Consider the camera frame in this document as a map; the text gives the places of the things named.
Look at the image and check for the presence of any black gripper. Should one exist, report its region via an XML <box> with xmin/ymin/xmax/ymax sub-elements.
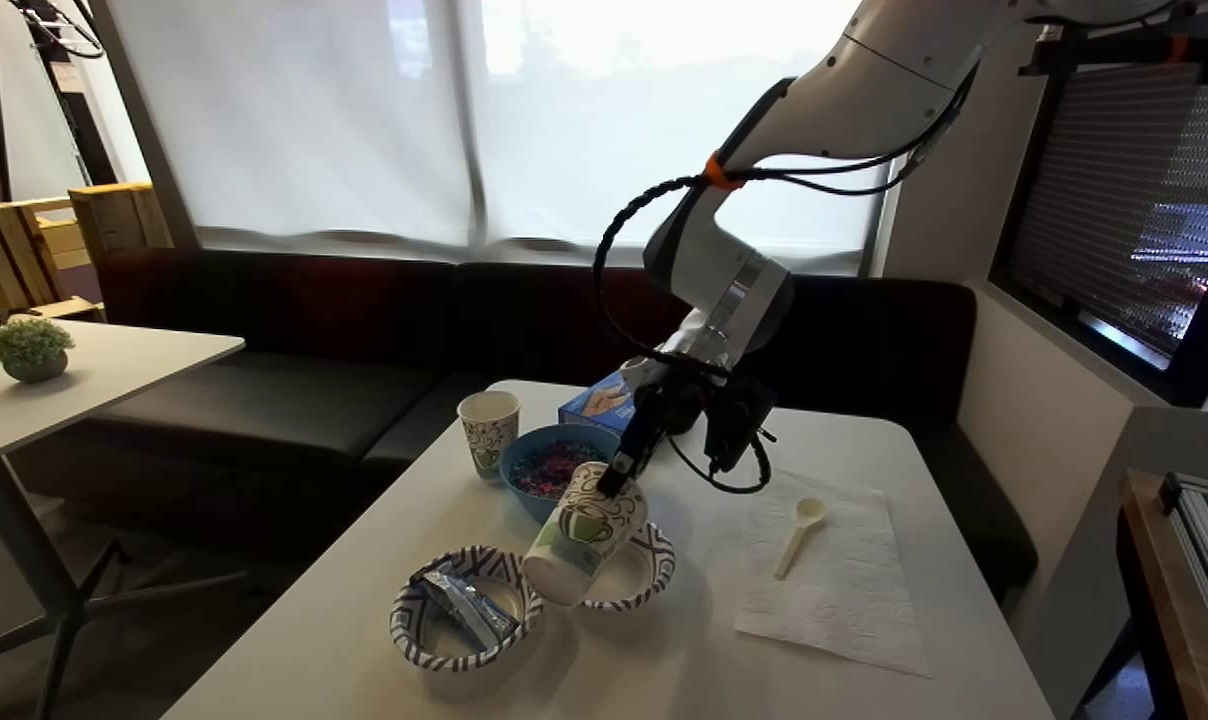
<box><xmin>595</xmin><ymin>360</ymin><xmax>771</xmax><ymax>498</ymax></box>

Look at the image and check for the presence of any patterned paper cup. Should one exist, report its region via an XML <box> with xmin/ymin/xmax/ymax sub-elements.
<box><xmin>457</xmin><ymin>394</ymin><xmax>522</xmax><ymax>483</ymax></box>
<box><xmin>525</xmin><ymin>460</ymin><xmax>649</xmax><ymax>603</ymax></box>

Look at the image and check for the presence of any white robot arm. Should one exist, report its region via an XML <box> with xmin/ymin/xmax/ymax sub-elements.
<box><xmin>592</xmin><ymin>0</ymin><xmax>1171</xmax><ymax>498</ymax></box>

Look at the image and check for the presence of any blue bowl with candies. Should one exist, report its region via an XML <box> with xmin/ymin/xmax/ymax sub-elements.
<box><xmin>499</xmin><ymin>426</ymin><xmax>617</xmax><ymax>520</ymax></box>

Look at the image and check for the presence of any empty patterned paper bowl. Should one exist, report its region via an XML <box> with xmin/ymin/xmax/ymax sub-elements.
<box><xmin>579</xmin><ymin>525</ymin><xmax>675</xmax><ymax>612</ymax></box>

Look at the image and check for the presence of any patterned bowl with packet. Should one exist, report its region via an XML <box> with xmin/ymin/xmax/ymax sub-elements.
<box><xmin>387</xmin><ymin>546</ymin><xmax>544</xmax><ymax>672</ymax></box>

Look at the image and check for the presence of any blue snack box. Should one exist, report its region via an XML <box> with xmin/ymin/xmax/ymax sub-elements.
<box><xmin>559</xmin><ymin>365</ymin><xmax>655</xmax><ymax>432</ymax></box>

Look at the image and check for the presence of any cream plastic spoon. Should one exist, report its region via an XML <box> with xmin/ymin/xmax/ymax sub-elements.
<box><xmin>771</xmin><ymin>498</ymin><xmax>823</xmax><ymax>579</ymax></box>

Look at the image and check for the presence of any white paper napkin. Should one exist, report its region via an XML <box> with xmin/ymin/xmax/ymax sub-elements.
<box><xmin>732</xmin><ymin>467</ymin><xmax>932</xmax><ymax>675</ymax></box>

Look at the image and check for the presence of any black bench sofa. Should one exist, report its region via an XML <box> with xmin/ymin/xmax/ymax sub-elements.
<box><xmin>13</xmin><ymin>247</ymin><xmax>1036</xmax><ymax>598</ymax></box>

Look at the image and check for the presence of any white side table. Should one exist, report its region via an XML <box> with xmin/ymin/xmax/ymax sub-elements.
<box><xmin>0</xmin><ymin>321</ymin><xmax>249</xmax><ymax>720</ymax></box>

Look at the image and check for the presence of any wooden side cabinet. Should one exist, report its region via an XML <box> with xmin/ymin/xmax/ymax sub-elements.
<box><xmin>1088</xmin><ymin>472</ymin><xmax>1208</xmax><ymax>720</ymax></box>

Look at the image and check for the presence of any small potted green plant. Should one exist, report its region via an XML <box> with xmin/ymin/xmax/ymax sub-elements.
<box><xmin>0</xmin><ymin>321</ymin><xmax>73</xmax><ymax>385</ymax></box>

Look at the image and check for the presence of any wooden crate shelf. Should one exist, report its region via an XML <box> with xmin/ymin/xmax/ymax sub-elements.
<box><xmin>0</xmin><ymin>185</ymin><xmax>172</xmax><ymax>321</ymax></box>

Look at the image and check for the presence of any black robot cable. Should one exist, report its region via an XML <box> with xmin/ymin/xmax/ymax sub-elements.
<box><xmin>590</xmin><ymin>64</ymin><xmax>979</xmax><ymax>502</ymax></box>

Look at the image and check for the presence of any dark framed wall monitor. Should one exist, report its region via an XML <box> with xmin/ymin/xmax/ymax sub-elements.
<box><xmin>992</xmin><ymin>64</ymin><xmax>1208</xmax><ymax>406</ymax></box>

